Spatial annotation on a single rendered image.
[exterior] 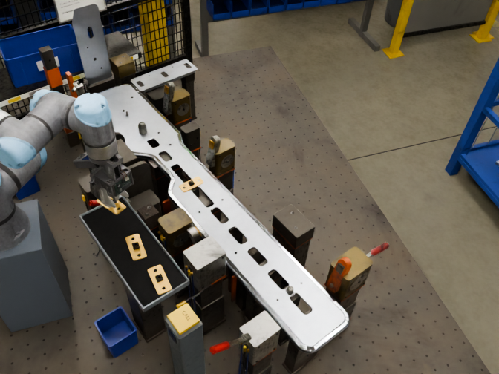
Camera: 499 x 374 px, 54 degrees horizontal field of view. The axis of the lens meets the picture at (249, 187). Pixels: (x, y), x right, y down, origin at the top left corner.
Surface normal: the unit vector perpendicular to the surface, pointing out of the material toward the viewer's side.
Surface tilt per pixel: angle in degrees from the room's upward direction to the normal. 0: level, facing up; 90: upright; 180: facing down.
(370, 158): 0
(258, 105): 0
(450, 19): 90
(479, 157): 0
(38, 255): 90
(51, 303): 90
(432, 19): 90
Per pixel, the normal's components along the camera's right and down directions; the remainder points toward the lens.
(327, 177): 0.04, -0.67
